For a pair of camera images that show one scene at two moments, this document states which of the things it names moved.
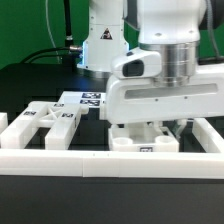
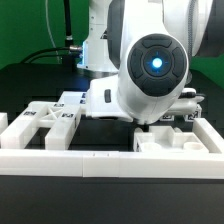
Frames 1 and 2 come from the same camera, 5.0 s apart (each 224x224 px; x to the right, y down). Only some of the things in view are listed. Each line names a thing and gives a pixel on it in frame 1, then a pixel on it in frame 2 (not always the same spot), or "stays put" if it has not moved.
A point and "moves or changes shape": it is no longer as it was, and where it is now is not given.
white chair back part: x=62 y=118 stays put
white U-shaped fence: x=121 y=164 stays put
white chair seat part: x=141 y=137 moves or changes shape
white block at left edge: x=3 y=121 stays put
